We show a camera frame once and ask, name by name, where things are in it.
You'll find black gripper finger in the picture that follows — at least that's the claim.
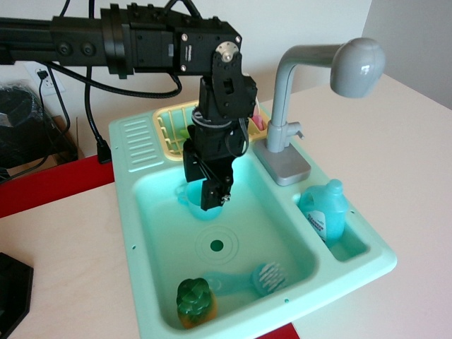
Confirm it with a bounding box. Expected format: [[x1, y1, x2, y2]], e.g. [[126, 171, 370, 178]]
[[201, 179, 225, 211], [183, 141, 204, 182]]

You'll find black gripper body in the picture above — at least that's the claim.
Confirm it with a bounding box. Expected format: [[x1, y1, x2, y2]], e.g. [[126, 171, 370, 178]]
[[186, 114, 249, 184]]

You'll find light blue plastic cup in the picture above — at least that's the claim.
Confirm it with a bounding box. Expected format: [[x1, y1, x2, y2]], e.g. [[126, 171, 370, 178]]
[[175, 181, 222, 221]]

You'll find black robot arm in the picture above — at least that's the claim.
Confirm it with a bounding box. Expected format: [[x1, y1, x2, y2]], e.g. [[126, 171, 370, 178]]
[[1, 1, 257, 210]]

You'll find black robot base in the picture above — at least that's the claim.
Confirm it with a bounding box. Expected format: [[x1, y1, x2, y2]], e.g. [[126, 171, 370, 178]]
[[1, 253, 34, 338]]

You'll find green item in rack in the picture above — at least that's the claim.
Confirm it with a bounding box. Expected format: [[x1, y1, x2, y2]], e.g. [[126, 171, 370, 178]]
[[179, 129, 190, 139]]

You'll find pink item in rack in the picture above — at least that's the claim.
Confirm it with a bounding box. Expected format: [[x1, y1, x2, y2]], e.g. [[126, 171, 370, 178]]
[[251, 99, 266, 131]]

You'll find yellow drying rack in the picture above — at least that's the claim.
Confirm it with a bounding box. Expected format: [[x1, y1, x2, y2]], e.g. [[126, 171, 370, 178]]
[[152, 100, 270, 161]]

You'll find mint green toy sink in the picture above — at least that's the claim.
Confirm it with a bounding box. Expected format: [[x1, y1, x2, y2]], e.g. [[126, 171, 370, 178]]
[[109, 112, 397, 338]]

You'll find blue dish brush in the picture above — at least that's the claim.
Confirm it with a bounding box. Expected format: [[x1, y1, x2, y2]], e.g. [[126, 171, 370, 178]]
[[203, 262, 287, 297]]

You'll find blue detergent bottle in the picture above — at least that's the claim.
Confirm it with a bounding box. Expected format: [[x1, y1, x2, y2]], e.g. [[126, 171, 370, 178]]
[[297, 179, 349, 247]]

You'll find toy pineapple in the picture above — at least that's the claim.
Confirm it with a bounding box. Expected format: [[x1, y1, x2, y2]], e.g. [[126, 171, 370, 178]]
[[176, 278, 218, 329]]

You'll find grey toy faucet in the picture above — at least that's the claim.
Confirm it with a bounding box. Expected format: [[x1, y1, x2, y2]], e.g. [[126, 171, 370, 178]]
[[252, 37, 387, 187]]

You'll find red table edge strip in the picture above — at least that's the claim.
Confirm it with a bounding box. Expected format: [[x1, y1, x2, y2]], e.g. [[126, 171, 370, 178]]
[[1, 156, 114, 218]]

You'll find black bag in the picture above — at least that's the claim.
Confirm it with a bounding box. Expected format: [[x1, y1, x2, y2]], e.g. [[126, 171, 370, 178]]
[[1, 85, 52, 170]]

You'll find black flexible cable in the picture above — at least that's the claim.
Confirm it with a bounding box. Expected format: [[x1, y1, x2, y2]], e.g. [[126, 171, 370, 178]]
[[49, 61, 183, 165]]

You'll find white wall outlet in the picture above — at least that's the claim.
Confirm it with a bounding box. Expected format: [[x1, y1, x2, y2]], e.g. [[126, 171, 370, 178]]
[[24, 61, 66, 96]]

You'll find black power plug cable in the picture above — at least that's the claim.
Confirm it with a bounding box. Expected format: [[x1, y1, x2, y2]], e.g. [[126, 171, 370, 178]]
[[36, 69, 79, 156]]

